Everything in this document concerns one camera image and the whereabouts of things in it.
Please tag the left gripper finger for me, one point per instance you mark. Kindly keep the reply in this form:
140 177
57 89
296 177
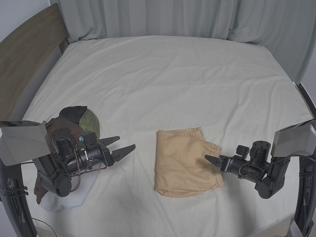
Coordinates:
122 153
109 140

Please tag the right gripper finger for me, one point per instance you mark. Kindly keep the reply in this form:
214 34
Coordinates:
214 160

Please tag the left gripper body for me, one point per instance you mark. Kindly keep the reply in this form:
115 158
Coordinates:
98 155

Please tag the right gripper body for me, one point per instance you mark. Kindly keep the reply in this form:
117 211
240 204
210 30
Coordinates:
230 164

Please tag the beige shorts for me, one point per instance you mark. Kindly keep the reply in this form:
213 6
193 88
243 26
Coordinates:
180 162

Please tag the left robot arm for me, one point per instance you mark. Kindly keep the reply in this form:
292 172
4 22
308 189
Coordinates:
22 144

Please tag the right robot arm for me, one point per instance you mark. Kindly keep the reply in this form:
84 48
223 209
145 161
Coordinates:
284 157

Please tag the bed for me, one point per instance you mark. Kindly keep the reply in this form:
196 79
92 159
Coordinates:
172 63

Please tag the green garment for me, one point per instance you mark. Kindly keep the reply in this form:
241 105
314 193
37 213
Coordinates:
90 123

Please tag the white garment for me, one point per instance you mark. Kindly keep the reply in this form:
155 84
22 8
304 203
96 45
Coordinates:
74 194

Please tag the black garment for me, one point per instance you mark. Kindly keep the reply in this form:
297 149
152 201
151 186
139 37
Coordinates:
71 112

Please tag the brown garment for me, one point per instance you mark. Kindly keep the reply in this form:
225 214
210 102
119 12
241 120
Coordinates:
61 125

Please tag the pale green curtain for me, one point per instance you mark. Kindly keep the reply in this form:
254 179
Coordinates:
135 9
271 13

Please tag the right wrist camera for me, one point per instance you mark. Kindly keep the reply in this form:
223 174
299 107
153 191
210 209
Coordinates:
242 150

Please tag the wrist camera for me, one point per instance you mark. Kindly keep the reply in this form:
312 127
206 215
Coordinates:
242 150
89 139

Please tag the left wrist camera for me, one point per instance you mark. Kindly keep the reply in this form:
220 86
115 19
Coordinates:
89 139

